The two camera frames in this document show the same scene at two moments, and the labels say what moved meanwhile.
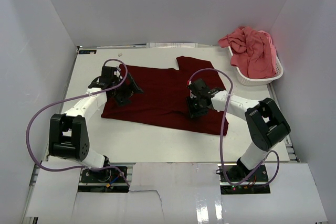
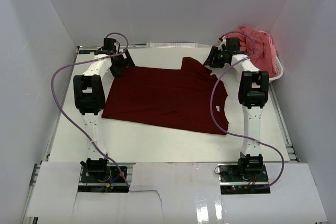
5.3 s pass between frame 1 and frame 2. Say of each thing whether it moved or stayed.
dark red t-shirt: stayed
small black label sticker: stayed
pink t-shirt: stayed
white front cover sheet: stayed
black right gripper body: moved
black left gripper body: moved
